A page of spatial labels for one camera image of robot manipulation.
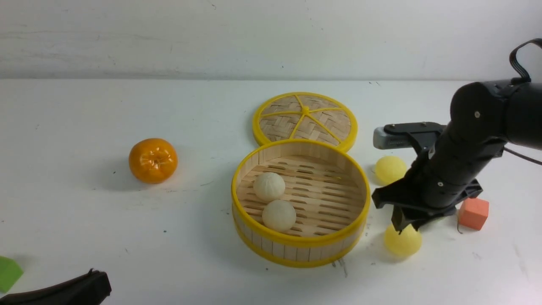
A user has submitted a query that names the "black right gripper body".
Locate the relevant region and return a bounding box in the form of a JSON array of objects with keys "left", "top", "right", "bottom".
[{"left": 399, "top": 127, "right": 506, "bottom": 211}]

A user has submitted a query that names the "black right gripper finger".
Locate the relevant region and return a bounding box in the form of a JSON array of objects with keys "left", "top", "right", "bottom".
[
  {"left": 391, "top": 206, "right": 457, "bottom": 232},
  {"left": 371, "top": 180, "right": 414, "bottom": 209}
]

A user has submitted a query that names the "yellow bun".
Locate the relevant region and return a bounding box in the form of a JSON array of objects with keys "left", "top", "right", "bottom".
[
  {"left": 374, "top": 155, "right": 408, "bottom": 186},
  {"left": 384, "top": 224, "right": 423, "bottom": 258}
]

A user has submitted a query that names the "white bun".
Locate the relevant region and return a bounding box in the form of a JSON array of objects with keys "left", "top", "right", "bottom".
[
  {"left": 252, "top": 172, "right": 286, "bottom": 202},
  {"left": 262, "top": 200, "right": 296, "bottom": 232}
]

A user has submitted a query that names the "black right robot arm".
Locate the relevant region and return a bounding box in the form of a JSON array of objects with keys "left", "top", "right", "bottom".
[{"left": 372, "top": 79, "right": 542, "bottom": 232}]

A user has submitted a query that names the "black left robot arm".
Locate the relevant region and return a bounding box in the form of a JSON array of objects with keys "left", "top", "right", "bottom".
[{"left": 0, "top": 269, "right": 112, "bottom": 305}]

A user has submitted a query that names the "yellow bamboo steamer tray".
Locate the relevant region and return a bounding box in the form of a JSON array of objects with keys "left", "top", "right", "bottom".
[{"left": 230, "top": 139, "right": 371, "bottom": 268}]

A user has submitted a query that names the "yellow woven steamer lid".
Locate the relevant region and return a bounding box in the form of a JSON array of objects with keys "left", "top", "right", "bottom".
[{"left": 252, "top": 92, "right": 358, "bottom": 152}]

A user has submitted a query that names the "orange foam cube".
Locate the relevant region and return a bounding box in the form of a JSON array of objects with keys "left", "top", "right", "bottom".
[{"left": 458, "top": 198, "right": 489, "bottom": 230}]

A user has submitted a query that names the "orange toy tangerine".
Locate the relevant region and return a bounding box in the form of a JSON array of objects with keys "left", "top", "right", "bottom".
[{"left": 128, "top": 138, "right": 178, "bottom": 184}]

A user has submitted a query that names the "green foam block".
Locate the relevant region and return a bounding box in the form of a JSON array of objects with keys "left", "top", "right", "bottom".
[{"left": 0, "top": 256, "right": 24, "bottom": 294}]

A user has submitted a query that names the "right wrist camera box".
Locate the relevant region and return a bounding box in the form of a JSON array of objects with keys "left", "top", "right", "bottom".
[{"left": 372, "top": 122, "right": 446, "bottom": 154}]

